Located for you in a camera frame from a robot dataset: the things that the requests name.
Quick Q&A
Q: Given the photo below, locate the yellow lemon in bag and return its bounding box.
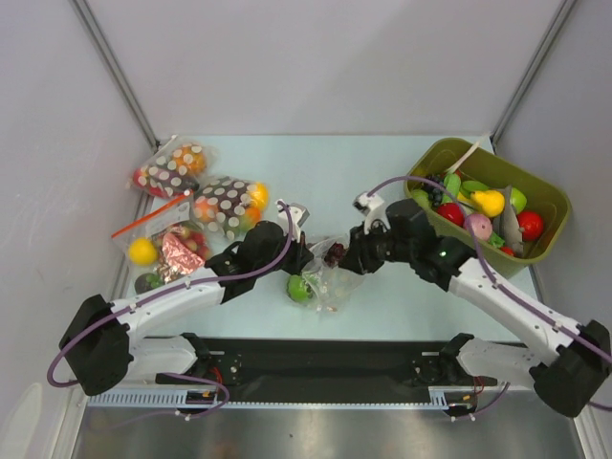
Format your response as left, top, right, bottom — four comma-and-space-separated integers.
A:
128, 237, 159, 266

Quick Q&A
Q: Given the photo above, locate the grey fake fish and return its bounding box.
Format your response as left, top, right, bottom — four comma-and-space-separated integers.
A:
493, 186, 524, 256

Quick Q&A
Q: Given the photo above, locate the white cable duct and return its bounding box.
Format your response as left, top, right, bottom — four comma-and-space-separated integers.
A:
88, 388, 477, 410

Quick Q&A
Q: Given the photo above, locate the polka dot bag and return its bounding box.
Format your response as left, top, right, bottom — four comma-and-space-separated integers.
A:
193, 175, 270, 242
128, 135, 218, 200

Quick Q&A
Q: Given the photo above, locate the olive green plastic bin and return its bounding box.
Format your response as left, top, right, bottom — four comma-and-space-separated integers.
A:
409, 138, 571, 278

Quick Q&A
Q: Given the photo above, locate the red apple in bin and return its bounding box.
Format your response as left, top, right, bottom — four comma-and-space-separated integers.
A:
516, 210, 545, 242

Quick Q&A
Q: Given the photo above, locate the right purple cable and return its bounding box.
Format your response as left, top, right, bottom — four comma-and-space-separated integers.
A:
365, 175, 612, 411

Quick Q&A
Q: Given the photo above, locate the clear zip top bag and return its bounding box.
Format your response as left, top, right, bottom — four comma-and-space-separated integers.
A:
301, 234, 364, 313

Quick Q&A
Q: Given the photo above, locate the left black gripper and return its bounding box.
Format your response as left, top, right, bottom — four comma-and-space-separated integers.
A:
253, 226, 313, 277

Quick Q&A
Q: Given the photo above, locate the green starfruit in bin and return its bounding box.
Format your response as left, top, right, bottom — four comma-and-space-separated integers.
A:
460, 180, 490, 198

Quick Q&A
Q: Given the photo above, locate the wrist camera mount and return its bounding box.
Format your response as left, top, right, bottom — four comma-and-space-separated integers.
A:
353, 192, 388, 235
276, 199, 310, 242

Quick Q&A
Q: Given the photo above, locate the orange zip clear bag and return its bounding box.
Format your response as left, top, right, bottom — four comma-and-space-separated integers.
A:
111, 191, 211, 294

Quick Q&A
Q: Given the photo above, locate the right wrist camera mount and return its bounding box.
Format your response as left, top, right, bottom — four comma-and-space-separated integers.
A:
353, 192, 388, 235

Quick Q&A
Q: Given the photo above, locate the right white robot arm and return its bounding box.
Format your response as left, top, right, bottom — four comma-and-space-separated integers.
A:
339, 193, 611, 418

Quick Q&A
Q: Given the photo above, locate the yellow fake lemon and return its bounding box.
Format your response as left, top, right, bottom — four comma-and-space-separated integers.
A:
470, 189, 506, 218

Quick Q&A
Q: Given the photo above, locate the pink onion in bin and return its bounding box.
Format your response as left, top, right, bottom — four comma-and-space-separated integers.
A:
464, 213, 493, 241

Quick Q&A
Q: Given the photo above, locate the purple cable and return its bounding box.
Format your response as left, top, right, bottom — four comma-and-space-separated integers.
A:
46, 200, 294, 387
365, 175, 612, 411

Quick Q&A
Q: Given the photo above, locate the green lettuce in bin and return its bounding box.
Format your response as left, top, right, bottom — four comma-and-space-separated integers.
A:
488, 231, 506, 250

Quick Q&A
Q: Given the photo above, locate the purple fake grape bunch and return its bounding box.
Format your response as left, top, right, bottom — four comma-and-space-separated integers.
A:
323, 242, 347, 268

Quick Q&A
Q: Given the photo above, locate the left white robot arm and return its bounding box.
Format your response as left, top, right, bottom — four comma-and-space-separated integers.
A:
59, 221, 313, 396

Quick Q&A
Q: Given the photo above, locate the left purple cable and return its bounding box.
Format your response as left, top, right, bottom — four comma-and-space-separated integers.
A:
46, 200, 294, 387

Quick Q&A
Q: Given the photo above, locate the green apple in bin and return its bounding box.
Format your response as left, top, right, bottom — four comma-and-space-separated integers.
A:
510, 187, 528, 214

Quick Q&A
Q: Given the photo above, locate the polka dot bag far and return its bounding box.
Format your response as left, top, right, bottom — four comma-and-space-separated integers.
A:
128, 135, 218, 200

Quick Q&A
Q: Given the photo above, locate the green fake apple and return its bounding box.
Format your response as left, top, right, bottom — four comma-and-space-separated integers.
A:
286, 274, 313, 304

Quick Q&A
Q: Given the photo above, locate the polka dot bag near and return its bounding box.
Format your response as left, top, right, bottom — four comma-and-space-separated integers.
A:
193, 175, 270, 242

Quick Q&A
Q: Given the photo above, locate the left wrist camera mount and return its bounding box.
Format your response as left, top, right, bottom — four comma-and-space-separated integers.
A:
276, 199, 310, 242

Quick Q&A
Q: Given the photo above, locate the red tomato in bin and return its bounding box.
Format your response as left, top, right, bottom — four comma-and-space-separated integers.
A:
436, 203, 466, 228

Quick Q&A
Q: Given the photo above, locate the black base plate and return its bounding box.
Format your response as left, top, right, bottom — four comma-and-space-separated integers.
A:
185, 334, 482, 397

